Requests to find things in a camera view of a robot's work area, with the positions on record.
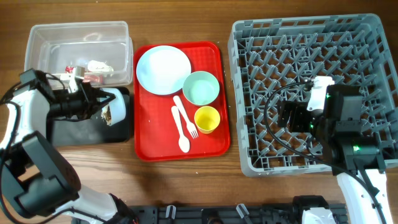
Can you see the light blue plate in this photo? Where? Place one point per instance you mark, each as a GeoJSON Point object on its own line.
{"type": "Point", "coordinates": [163, 69]}

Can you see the red plastic tray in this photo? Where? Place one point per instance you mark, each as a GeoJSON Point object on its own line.
{"type": "Point", "coordinates": [155, 133]}

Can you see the white plastic fork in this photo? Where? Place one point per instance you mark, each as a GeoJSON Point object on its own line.
{"type": "Point", "coordinates": [190, 126]}

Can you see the yellow plastic cup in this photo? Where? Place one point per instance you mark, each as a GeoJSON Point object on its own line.
{"type": "Point", "coordinates": [207, 119]}

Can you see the red strawberry cake wrapper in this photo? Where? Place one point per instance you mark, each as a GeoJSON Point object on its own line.
{"type": "Point", "coordinates": [97, 79]}

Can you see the clear plastic bin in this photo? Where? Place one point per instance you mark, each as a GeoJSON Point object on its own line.
{"type": "Point", "coordinates": [52, 47]}

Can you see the black plastic tray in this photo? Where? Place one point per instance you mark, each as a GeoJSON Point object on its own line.
{"type": "Point", "coordinates": [91, 131]}

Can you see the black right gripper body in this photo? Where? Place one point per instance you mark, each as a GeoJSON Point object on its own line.
{"type": "Point", "coordinates": [302, 119]}

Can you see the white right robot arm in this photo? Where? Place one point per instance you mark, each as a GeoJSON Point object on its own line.
{"type": "Point", "coordinates": [356, 160]}

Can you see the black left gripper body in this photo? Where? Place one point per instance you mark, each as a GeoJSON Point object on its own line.
{"type": "Point", "coordinates": [83, 102]}

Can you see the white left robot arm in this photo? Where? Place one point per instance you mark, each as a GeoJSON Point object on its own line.
{"type": "Point", "coordinates": [36, 180]}

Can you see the grey dishwasher rack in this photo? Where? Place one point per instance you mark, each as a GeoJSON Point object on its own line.
{"type": "Point", "coordinates": [271, 58]}

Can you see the mint green bowl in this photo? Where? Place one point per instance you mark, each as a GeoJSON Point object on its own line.
{"type": "Point", "coordinates": [201, 88]}

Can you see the white crumpled tissue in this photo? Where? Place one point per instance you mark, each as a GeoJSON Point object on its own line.
{"type": "Point", "coordinates": [96, 66]}

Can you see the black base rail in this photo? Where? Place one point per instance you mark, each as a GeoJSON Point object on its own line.
{"type": "Point", "coordinates": [277, 213]}

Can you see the white plastic spoon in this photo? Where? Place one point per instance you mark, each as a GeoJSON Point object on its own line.
{"type": "Point", "coordinates": [183, 141]}

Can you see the light blue bowl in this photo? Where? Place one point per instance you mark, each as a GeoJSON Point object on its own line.
{"type": "Point", "coordinates": [115, 110]}

